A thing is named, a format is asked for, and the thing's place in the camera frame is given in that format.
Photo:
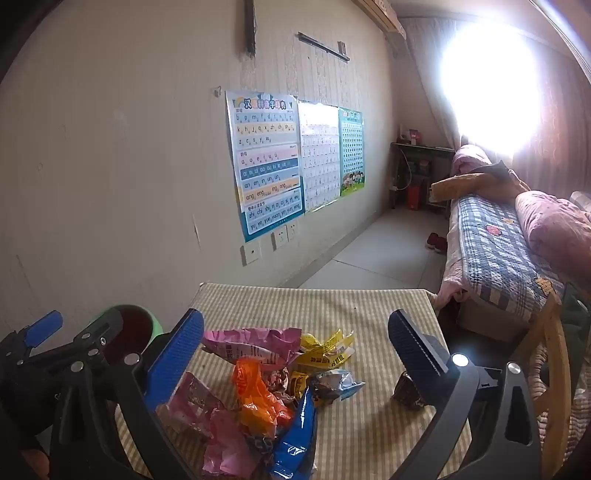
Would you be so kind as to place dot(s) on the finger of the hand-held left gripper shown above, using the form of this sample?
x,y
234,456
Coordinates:
x,y
44,328
92,344

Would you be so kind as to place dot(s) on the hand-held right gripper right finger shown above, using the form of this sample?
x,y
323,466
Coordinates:
x,y
415,350

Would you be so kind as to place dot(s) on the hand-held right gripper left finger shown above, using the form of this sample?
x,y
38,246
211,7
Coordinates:
x,y
178,355

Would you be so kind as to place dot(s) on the green rimmed red trash bin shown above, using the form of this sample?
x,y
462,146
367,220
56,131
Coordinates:
x,y
138,328

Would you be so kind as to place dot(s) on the pink white snack wrapper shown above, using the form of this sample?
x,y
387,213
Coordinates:
x,y
198,406

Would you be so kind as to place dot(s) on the torn yellow packet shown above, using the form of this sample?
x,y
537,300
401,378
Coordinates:
x,y
330,350

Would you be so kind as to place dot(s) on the brown snack wrapper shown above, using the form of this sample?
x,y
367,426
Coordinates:
x,y
406,392

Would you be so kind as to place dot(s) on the large magenta snack wrapper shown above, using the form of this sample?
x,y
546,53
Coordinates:
x,y
249,346

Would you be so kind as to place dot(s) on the bed with pink sheet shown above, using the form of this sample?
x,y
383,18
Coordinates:
x,y
455,277

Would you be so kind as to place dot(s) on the silver blue foil wrapper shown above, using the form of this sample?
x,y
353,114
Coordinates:
x,y
334,385

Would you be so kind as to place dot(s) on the orange snack wrapper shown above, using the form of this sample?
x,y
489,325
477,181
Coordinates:
x,y
258,397

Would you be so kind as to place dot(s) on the red white crumpled wrapper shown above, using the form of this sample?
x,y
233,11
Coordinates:
x,y
277,378

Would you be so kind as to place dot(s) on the yellow checked tablecloth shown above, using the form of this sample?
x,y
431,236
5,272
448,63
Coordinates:
x,y
323,304

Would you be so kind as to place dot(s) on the red slipper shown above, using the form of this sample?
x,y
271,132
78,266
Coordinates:
x,y
431,241
442,245

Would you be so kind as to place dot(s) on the crumpled pink wrapper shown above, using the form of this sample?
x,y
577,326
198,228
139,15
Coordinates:
x,y
231,452

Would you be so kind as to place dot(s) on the yellow black lettered wrapper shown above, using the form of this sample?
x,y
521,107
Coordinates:
x,y
299,383

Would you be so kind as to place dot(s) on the checked chair cushion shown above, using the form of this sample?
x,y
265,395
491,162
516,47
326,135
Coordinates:
x,y
540,378

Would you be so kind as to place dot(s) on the blue checked quilt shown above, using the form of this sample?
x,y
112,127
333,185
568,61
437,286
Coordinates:
x,y
498,249

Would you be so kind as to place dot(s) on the wooden chair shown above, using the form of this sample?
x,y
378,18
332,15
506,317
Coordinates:
x,y
554,332

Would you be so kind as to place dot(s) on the blue snack wrapper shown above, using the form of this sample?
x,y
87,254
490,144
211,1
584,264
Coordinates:
x,y
295,438

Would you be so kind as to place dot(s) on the small red bin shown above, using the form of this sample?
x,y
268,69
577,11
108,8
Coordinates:
x,y
414,197

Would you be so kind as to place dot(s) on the green cloth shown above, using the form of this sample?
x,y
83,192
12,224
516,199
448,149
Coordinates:
x,y
577,318

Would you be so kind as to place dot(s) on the orange blanket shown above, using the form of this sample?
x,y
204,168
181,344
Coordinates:
x,y
461,187

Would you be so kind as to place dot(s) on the pink floral blanket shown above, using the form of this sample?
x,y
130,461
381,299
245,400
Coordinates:
x,y
554,230

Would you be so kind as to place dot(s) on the dark garment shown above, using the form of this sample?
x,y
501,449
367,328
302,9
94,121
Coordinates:
x,y
498,170

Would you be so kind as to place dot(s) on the pink bedding roll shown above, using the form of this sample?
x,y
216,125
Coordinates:
x,y
468,159

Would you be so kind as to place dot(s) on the dark desk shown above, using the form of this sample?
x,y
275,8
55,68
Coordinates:
x,y
425,147

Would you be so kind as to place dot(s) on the pink box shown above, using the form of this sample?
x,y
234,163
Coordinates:
x,y
414,137

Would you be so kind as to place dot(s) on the pink patterned curtain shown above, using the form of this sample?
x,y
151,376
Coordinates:
x,y
563,129

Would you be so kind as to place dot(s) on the bright window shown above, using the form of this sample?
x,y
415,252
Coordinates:
x,y
489,83

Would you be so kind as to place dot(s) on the white wall socket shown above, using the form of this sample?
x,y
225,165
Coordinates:
x,y
251,253
280,239
292,231

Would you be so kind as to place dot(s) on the blue lettered wall poster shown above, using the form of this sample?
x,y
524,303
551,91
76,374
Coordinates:
x,y
265,161

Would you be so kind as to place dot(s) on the green chart wall poster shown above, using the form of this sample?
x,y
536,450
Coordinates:
x,y
352,147

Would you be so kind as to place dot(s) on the white chart wall poster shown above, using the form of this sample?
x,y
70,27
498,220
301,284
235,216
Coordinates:
x,y
318,157

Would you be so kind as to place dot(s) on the metal wall rail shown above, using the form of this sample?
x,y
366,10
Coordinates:
x,y
323,45

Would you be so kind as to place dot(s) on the wall air conditioner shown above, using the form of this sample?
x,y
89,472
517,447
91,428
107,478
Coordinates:
x,y
385,16

